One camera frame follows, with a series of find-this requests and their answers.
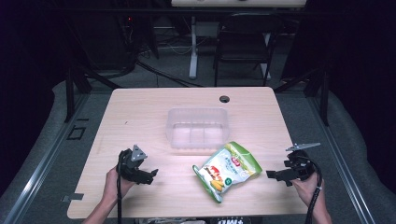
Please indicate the white desk leg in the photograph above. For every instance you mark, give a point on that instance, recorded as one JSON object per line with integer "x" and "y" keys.
{"x": 193, "y": 53}

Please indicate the black folding chair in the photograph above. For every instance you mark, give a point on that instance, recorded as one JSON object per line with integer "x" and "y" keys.
{"x": 244, "y": 40}

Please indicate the person's right hand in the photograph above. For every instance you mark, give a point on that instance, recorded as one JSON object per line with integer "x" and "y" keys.
{"x": 306, "y": 189}

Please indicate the green and white snack bag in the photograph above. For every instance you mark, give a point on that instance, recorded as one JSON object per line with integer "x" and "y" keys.
{"x": 229, "y": 171}

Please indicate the person's left hand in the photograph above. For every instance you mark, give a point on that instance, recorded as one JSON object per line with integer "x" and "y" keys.
{"x": 115, "y": 186}

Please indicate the clear plastic container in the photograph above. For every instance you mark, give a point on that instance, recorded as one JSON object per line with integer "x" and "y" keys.
{"x": 197, "y": 129}

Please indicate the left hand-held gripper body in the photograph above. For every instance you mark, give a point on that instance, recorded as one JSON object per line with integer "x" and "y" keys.
{"x": 129, "y": 166}

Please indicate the grey tape strip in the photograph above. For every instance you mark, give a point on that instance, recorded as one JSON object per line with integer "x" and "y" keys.
{"x": 73, "y": 197}

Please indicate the metal floor rail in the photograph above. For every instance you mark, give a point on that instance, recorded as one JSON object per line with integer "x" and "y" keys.
{"x": 339, "y": 161}
{"x": 40, "y": 168}

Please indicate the black floor tape square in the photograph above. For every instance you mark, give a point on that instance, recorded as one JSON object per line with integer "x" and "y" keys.
{"x": 76, "y": 133}

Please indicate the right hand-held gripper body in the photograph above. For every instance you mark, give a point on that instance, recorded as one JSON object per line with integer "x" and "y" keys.
{"x": 300, "y": 166}

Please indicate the black metal stand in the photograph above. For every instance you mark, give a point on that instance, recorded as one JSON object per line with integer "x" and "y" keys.
{"x": 70, "y": 90}
{"x": 323, "y": 96}

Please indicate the black labelled box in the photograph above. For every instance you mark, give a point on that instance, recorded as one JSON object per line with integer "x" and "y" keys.
{"x": 230, "y": 221}

